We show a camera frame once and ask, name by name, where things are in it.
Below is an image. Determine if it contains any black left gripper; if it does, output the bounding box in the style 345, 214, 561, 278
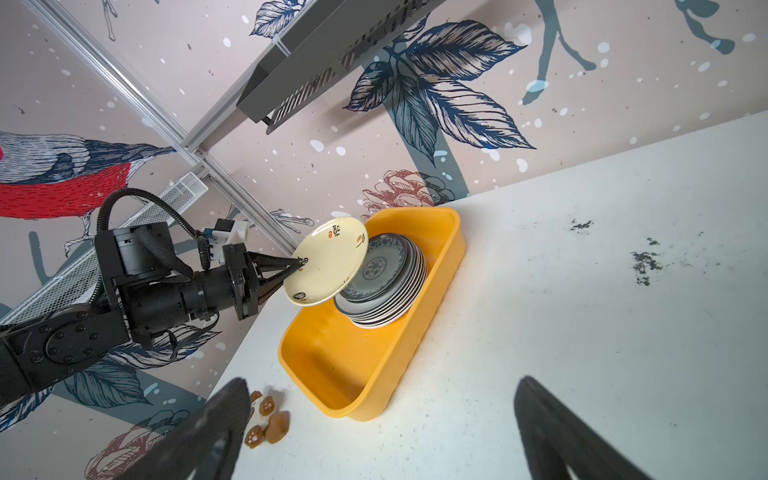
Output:
180, 243, 307, 321

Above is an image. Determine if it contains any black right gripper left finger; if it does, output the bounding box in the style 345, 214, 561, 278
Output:
120, 378, 251, 480

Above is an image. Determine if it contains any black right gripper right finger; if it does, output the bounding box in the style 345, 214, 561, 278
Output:
514, 376, 648, 479

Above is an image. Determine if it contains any cream small plate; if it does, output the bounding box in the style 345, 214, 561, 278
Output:
283, 217, 369, 307

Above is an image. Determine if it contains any blue floral green plate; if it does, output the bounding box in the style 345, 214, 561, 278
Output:
340, 233, 410, 303

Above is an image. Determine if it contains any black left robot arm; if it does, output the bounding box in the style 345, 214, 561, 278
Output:
1, 188, 306, 405

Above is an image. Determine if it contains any yellow plastic bin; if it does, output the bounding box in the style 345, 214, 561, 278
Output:
278, 207, 466, 421

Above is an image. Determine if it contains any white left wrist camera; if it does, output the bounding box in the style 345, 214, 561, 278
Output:
203, 219, 249, 264

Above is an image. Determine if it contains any white wire mesh shelf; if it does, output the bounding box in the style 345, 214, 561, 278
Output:
0, 172, 210, 328

